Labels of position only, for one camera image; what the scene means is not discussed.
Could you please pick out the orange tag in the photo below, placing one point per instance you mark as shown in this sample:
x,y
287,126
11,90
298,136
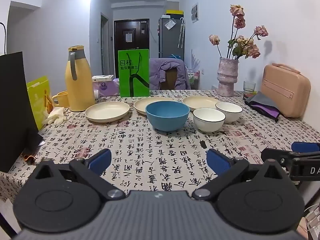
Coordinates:
x,y
28,158

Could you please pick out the white wall panel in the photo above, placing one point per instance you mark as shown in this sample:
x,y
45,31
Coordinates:
x,y
195,12

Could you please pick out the blue bowl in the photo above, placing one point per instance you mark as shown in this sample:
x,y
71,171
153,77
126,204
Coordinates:
x,y
167,115

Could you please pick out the purple tissue pack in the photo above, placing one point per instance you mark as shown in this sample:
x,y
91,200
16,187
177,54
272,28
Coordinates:
x,y
107,87

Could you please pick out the cream plate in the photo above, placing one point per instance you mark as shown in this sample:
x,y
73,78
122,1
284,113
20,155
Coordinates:
x,y
200,102
141,106
107,111

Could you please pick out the grey interior door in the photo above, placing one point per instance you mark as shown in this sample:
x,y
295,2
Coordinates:
x,y
105,40

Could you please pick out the dark entrance door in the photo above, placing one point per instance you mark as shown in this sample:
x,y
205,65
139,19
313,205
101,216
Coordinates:
x,y
131,35

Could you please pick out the white door notice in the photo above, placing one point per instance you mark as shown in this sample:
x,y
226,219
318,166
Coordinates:
x,y
129,37

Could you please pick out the dried rose bouquet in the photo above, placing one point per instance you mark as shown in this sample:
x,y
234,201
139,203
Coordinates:
x,y
240,42

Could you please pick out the yellow black box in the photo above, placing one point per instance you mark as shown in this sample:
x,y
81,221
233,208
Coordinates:
x,y
175,12

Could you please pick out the wooden chair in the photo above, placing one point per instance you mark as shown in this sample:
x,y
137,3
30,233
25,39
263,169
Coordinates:
x,y
172,80

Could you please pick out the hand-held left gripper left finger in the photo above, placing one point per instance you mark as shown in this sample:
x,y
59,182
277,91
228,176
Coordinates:
x,y
100,158

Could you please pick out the white paper sheet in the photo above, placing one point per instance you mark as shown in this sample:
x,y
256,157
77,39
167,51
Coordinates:
x,y
170,24

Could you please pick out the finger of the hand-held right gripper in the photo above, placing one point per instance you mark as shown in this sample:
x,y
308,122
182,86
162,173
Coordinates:
x,y
300,156
306,147

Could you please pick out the black paper bag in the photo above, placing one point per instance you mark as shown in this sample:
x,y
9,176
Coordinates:
x,y
12,105

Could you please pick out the white flat box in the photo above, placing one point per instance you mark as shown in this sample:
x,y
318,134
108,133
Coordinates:
x,y
102,78

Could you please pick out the cream rubber glove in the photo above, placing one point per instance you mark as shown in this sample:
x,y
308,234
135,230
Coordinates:
x,y
55,116

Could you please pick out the blue plastic bag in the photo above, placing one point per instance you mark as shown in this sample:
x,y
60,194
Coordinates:
x,y
177,56

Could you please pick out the drinking glass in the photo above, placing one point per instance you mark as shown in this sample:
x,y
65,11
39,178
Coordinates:
x,y
249,87

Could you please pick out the white folded umbrella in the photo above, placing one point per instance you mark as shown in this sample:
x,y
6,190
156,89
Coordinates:
x,y
182,32

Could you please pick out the white bowl black rim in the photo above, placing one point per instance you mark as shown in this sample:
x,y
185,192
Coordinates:
x,y
228,113
208,122

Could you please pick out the pink hard case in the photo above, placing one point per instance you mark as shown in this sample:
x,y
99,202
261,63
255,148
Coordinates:
x,y
285,90

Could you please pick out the yellow thermos jug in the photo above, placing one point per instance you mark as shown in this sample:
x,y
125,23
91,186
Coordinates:
x,y
77,85

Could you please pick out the yellow mug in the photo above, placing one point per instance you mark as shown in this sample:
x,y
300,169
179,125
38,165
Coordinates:
x,y
62,100

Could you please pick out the pink textured vase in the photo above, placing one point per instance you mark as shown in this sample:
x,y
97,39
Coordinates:
x,y
226,77

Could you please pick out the cluttered low shelf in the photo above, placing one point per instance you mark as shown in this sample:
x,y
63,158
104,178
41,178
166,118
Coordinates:
x,y
192,77

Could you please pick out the pale feather decoration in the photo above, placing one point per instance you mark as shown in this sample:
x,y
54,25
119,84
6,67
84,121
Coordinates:
x,y
196,61

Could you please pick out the grey purple cloth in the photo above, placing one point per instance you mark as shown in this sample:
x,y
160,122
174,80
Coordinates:
x,y
265,103

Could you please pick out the red box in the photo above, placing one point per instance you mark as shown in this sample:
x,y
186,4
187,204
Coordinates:
x,y
250,95

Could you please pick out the purple puffer jacket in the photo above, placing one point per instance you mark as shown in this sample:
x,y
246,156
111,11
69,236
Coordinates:
x,y
160,72

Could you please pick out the green paper bag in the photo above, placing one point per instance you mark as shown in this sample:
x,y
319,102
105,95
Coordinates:
x,y
135,80

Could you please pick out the grey refrigerator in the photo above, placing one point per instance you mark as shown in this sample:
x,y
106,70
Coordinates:
x,y
171,37

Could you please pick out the yellow-green snack box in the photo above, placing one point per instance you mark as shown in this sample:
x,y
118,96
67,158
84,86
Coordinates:
x,y
37,100

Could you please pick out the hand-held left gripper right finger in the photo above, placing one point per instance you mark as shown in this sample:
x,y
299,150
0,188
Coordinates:
x,y
217,161

